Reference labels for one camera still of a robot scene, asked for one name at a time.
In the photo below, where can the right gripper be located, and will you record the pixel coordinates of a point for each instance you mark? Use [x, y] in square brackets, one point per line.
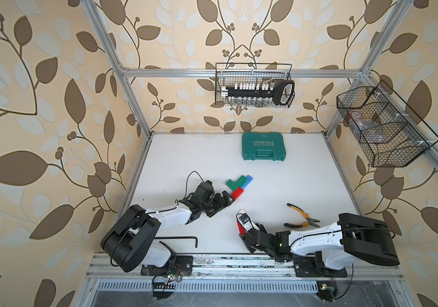
[242, 238]

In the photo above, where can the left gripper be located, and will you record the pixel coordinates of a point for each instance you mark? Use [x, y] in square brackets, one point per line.
[219, 199]

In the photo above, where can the blue lego brick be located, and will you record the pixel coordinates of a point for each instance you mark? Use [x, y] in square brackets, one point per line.
[249, 179]

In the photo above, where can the red lego brick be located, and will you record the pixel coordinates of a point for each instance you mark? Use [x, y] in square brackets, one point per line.
[237, 193]
[241, 229]

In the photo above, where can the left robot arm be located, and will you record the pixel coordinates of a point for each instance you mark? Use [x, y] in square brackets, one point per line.
[130, 242]

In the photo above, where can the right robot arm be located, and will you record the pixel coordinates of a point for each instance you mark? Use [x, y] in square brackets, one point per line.
[345, 242]

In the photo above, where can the black hex key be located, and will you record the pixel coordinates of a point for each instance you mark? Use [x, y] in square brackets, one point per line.
[179, 238]

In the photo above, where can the yellow black pliers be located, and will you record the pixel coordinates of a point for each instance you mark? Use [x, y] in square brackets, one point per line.
[308, 220]

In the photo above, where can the green plastic tool case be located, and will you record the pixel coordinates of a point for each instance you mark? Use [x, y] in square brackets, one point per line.
[263, 146]

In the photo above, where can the socket bit set holder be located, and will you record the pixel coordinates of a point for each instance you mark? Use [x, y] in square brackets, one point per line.
[270, 93]

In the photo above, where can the plastic bag in basket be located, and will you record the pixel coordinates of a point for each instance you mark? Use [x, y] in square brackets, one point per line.
[369, 131]

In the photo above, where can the aluminium rail front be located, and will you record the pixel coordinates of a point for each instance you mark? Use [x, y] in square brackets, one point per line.
[261, 267]

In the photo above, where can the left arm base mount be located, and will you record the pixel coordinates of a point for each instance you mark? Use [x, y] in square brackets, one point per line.
[177, 265]

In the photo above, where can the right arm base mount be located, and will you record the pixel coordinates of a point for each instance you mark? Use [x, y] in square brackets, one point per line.
[312, 266]

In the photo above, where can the black wire basket rear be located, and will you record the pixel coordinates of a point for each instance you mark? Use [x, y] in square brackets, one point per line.
[227, 74]

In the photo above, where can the black wire basket side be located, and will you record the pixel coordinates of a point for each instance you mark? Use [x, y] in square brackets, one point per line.
[407, 135]

